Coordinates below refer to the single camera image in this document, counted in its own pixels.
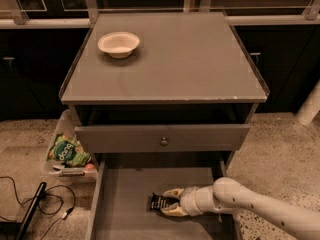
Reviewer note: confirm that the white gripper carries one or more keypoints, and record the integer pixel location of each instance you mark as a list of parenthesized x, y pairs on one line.
[(189, 200)]

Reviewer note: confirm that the black rxbar chocolate wrapper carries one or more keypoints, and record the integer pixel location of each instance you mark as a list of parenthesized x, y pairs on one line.
[(159, 202)]

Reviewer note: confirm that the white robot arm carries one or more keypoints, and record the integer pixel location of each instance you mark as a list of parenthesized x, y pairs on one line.
[(226, 195)]

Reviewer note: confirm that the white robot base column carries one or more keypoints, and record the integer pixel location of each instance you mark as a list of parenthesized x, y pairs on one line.
[(310, 107)]

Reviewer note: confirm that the grey open middle drawer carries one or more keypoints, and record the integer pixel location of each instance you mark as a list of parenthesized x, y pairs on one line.
[(126, 182)]

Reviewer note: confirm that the brass drawer knob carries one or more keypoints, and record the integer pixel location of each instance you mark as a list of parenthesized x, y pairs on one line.
[(164, 141)]

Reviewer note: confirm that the grey top drawer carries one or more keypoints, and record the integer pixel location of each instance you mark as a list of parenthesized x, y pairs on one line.
[(146, 138)]

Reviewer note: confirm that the grey drawer cabinet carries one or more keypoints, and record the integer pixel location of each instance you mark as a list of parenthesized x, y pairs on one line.
[(189, 68)]

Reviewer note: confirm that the clear plastic bin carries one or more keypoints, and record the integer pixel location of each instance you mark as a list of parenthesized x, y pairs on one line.
[(59, 170)]

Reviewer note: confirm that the green snack bag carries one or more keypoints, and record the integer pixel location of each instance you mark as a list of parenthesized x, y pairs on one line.
[(69, 151)]

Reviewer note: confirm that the black bar on floor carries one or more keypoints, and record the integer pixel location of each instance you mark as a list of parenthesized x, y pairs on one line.
[(30, 211)]

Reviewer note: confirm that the white paper bowl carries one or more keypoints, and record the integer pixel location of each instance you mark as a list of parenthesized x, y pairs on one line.
[(118, 45)]

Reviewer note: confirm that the metal railing frame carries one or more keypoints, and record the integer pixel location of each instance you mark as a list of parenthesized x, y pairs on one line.
[(84, 12)]

